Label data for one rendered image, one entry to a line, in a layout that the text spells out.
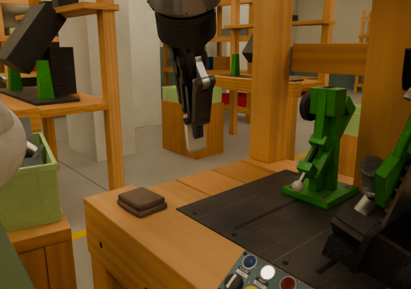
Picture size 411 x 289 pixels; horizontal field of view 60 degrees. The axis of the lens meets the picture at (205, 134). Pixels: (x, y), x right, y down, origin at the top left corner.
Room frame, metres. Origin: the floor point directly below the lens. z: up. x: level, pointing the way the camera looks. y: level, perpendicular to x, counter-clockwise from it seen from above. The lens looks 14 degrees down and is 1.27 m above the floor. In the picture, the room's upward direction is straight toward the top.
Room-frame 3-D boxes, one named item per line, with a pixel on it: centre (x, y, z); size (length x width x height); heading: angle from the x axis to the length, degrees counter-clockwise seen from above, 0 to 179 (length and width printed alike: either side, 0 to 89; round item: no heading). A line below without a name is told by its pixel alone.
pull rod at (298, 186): (0.80, -0.23, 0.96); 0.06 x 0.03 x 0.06; 131
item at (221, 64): (6.90, -0.07, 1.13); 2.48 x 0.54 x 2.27; 42
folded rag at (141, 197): (0.77, 0.15, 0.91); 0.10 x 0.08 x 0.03; 43
